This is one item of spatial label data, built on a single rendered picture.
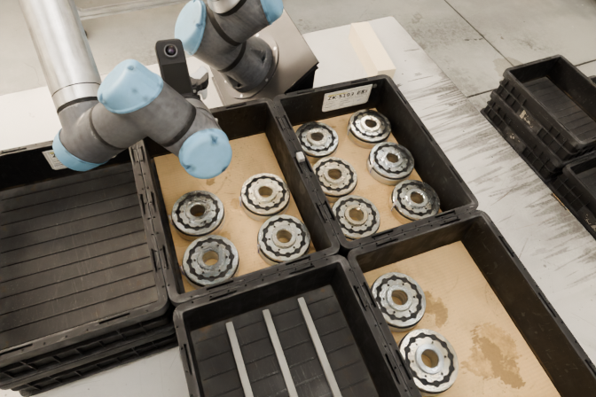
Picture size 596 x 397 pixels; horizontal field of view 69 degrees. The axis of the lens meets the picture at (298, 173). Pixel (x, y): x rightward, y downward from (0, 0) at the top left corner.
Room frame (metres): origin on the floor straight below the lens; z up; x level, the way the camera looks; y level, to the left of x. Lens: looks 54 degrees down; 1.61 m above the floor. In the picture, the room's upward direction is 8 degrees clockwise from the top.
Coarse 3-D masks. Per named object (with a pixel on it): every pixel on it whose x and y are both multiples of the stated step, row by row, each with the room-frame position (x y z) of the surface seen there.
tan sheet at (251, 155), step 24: (240, 144) 0.63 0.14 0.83; (264, 144) 0.64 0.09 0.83; (168, 168) 0.53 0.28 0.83; (240, 168) 0.56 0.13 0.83; (264, 168) 0.57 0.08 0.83; (168, 192) 0.47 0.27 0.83; (216, 192) 0.49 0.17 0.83; (168, 216) 0.42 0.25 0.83; (240, 216) 0.44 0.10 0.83; (240, 240) 0.39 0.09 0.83; (288, 240) 0.40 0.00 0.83; (240, 264) 0.34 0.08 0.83; (264, 264) 0.34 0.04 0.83; (192, 288) 0.28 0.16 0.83
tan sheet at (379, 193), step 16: (336, 128) 0.72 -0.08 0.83; (352, 144) 0.68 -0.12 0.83; (352, 160) 0.63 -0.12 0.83; (368, 176) 0.59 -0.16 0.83; (416, 176) 0.61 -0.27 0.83; (368, 192) 0.55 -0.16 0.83; (384, 192) 0.56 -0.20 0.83; (384, 208) 0.51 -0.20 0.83; (384, 224) 0.47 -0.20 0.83; (400, 224) 0.48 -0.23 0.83
